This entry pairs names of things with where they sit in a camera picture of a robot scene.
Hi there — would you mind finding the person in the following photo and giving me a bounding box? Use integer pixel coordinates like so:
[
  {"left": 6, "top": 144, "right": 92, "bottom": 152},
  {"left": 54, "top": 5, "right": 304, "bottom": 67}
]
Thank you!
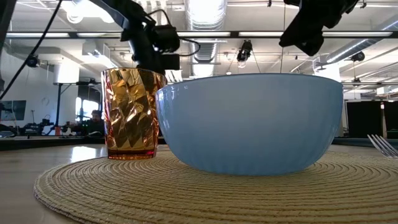
[{"left": 70, "top": 109, "right": 106, "bottom": 138}]

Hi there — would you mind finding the black partition panel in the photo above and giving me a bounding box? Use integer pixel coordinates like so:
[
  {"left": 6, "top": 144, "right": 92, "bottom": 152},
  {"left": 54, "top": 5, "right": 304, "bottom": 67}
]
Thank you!
[
  {"left": 345, "top": 101, "right": 384, "bottom": 139},
  {"left": 384, "top": 101, "right": 398, "bottom": 139}
]

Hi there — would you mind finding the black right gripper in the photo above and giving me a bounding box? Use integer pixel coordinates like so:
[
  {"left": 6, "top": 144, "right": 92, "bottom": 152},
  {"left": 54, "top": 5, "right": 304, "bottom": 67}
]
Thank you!
[{"left": 279, "top": 0, "right": 360, "bottom": 57}]

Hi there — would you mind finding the dark wall screen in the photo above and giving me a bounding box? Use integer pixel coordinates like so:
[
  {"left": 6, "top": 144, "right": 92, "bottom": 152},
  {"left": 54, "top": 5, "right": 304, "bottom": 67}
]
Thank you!
[{"left": 0, "top": 100, "right": 27, "bottom": 121}]

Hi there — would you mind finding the silver ventilation duct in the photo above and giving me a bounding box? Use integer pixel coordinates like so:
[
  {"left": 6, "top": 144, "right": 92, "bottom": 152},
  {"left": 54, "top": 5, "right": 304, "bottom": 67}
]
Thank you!
[
  {"left": 183, "top": 0, "right": 228, "bottom": 78},
  {"left": 325, "top": 18, "right": 398, "bottom": 65}
]

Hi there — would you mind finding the amber faceted plastic tumbler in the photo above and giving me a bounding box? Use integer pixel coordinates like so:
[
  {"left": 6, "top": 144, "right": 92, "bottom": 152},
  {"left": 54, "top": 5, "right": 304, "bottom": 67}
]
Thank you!
[{"left": 101, "top": 67, "right": 168, "bottom": 161}]

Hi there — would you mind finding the black pole stand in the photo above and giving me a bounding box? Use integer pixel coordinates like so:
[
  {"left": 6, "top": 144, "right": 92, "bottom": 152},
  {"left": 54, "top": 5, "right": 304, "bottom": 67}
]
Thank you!
[{"left": 52, "top": 81, "right": 80, "bottom": 137}]

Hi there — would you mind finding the round woven straw placemat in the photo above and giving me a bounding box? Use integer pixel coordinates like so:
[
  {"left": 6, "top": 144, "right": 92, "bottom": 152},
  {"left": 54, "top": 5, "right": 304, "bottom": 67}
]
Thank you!
[{"left": 33, "top": 150, "right": 398, "bottom": 224}]

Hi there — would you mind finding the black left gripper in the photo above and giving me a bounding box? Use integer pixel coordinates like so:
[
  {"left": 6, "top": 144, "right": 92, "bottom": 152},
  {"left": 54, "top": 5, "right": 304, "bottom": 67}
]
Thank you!
[{"left": 120, "top": 18, "right": 181, "bottom": 75}]

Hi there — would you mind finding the black camera cable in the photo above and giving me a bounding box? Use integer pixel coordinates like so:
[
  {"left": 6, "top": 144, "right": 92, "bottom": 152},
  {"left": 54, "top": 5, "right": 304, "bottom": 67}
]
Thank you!
[{"left": 146, "top": 8, "right": 201, "bottom": 57}]

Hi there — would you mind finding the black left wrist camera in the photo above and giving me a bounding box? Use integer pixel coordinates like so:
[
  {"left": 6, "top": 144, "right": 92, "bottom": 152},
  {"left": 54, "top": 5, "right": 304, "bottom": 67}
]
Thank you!
[{"left": 151, "top": 24, "right": 181, "bottom": 54}]

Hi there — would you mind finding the black hanging cable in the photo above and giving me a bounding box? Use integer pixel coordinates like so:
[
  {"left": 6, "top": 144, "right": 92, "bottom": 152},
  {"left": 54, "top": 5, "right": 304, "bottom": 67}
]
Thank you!
[{"left": 0, "top": 0, "right": 63, "bottom": 101}]

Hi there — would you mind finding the silver metal fork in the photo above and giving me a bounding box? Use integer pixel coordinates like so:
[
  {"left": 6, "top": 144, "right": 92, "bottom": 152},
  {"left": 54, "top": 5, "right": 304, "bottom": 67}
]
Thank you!
[{"left": 366, "top": 134, "right": 398, "bottom": 159}]

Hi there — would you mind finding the light blue bowl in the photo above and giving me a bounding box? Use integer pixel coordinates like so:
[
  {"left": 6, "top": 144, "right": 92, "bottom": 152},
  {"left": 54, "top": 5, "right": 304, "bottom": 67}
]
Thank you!
[{"left": 155, "top": 73, "right": 345, "bottom": 177}]

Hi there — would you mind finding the black background equipment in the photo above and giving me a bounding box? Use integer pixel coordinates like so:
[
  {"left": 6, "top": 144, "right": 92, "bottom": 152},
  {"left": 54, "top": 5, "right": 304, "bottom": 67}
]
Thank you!
[{"left": 21, "top": 114, "right": 57, "bottom": 137}]

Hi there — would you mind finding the black overhead camera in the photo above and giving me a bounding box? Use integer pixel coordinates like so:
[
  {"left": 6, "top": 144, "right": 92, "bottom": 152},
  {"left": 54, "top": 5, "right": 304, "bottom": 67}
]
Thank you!
[{"left": 236, "top": 39, "right": 254, "bottom": 63}]

